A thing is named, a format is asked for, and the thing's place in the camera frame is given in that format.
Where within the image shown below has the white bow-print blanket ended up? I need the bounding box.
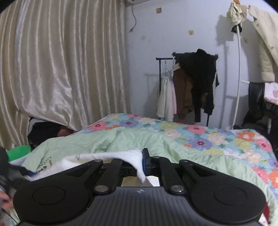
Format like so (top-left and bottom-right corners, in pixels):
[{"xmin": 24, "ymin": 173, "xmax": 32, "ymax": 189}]
[{"xmin": 63, "ymin": 148, "xmax": 147, "ymax": 185}]

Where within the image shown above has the light green quilt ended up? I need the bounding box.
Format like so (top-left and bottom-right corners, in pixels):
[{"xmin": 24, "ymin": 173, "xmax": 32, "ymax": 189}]
[{"xmin": 22, "ymin": 128, "xmax": 277, "ymax": 225}]

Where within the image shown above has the white hanging garment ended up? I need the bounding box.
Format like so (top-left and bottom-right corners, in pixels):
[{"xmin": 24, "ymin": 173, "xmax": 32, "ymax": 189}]
[{"xmin": 156, "ymin": 76, "xmax": 174, "ymax": 122}]

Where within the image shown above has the pink hanging garment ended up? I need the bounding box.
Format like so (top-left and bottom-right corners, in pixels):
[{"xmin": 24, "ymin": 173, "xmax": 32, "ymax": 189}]
[{"xmin": 170, "ymin": 81, "xmax": 177, "ymax": 115}]

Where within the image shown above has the brown hanging jacket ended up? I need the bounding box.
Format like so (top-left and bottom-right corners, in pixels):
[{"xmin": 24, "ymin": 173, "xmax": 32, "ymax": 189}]
[{"xmin": 173, "ymin": 63, "xmax": 194, "ymax": 120}]

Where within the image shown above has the black clothes rack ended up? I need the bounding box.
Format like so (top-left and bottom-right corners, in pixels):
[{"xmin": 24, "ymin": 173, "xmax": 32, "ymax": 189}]
[{"xmin": 155, "ymin": 52, "xmax": 219, "ymax": 127}]

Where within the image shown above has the floral patchwork bedspread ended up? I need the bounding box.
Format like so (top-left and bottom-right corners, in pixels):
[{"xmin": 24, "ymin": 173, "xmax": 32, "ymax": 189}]
[{"xmin": 80, "ymin": 114, "xmax": 277, "ymax": 189}]

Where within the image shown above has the black hanging jacket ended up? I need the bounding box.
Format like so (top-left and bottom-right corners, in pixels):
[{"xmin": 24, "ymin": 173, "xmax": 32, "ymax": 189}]
[{"xmin": 173, "ymin": 49, "xmax": 219, "ymax": 122}]

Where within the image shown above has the beige satin curtain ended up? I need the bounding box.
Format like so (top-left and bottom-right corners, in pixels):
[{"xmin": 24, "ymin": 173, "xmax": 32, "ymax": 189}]
[{"xmin": 1, "ymin": 1, "xmax": 131, "ymax": 149}]

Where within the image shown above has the green and white pillow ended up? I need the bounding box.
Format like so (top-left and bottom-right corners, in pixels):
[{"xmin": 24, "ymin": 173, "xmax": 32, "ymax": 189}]
[{"xmin": 7, "ymin": 145, "xmax": 32, "ymax": 162}]

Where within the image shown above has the white coat stand pole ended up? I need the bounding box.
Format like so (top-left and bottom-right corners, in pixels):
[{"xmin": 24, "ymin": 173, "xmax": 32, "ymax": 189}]
[{"xmin": 232, "ymin": 25, "xmax": 249, "ymax": 129}]

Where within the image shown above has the cream hanging coat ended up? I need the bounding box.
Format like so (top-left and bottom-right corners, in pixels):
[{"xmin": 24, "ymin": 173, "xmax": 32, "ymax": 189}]
[{"xmin": 249, "ymin": 5, "xmax": 277, "ymax": 82}]

